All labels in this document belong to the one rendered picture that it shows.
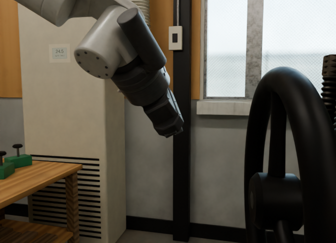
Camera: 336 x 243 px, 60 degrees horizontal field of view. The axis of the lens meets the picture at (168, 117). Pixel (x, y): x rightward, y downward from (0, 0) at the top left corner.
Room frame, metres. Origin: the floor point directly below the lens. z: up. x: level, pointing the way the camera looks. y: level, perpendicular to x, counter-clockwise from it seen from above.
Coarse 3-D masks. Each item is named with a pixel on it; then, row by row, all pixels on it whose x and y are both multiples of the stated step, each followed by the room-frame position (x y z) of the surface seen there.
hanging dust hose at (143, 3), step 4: (132, 0) 1.63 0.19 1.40; (136, 0) 1.63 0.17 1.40; (140, 0) 1.63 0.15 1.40; (144, 0) 1.67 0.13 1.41; (148, 0) 1.69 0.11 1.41; (136, 4) 1.63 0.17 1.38; (140, 4) 1.64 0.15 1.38; (144, 4) 1.65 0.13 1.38; (148, 4) 1.70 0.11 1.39; (140, 8) 1.64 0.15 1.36; (144, 8) 1.65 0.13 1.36; (148, 8) 1.71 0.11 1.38; (144, 12) 1.66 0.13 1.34; (148, 12) 1.68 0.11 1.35; (144, 16) 1.65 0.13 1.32; (148, 16) 1.69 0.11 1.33; (148, 20) 1.70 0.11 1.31; (148, 24) 1.67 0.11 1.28
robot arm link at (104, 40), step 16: (112, 16) 0.45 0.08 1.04; (128, 16) 0.41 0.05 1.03; (96, 32) 0.43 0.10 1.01; (112, 32) 0.43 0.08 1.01; (128, 32) 0.42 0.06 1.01; (144, 32) 0.42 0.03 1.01; (80, 48) 0.41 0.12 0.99; (96, 48) 0.41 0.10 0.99; (112, 48) 0.42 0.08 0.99; (128, 48) 0.45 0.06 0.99; (144, 48) 0.44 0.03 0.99; (80, 64) 0.45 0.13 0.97; (96, 64) 0.43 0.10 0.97; (112, 64) 0.42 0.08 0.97; (128, 64) 0.47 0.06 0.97; (144, 64) 0.46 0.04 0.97; (160, 64) 0.46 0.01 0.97; (112, 80) 0.49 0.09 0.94; (128, 80) 0.47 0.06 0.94; (144, 80) 0.48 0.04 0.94
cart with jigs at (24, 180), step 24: (0, 168) 1.24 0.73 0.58; (24, 168) 1.42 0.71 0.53; (48, 168) 1.42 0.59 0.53; (72, 168) 1.42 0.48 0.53; (0, 192) 1.09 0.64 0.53; (24, 192) 1.10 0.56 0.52; (72, 192) 1.44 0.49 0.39; (0, 216) 1.59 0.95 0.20; (72, 216) 1.45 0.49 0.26; (0, 240) 1.33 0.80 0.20; (24, 240) 1.33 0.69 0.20; (48, 240) 1.33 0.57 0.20; (72, 240) 1.45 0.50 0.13
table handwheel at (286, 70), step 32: (256, 96) 0.36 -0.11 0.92; (288, 96) 0.23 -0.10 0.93; (320, 96) 0.23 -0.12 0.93; (256, 128) 0.40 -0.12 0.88; (320, 128) 0.20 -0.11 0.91; (256, 160) 0.42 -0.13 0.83; (320, 160) 0.19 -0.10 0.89; (256, 192) 0.29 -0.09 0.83; (288, 192) 0.28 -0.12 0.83; (320, 192) 0.18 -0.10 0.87; (256, 224) 0.29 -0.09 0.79; (288, 224) 0.27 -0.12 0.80; (320, 224) 0.17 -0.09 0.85
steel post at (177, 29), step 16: (176, 0) 1.67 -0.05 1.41; (176, 16) 1.67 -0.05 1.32; (176, 32) 1.66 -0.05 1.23; (176, 48) 1.66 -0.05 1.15; (176, 64) 1.69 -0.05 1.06; (176, 80) 1.69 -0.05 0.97; (176, 96) 1.69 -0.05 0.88; (176, 144) 1.68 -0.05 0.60; (176, 160) 1.68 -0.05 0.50; (176, 176) 1.68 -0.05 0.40; (176, 192) 1.68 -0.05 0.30; (176, 208) 1.68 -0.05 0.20; (176, 224) 1.68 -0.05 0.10; (176, 240) 1.68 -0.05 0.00
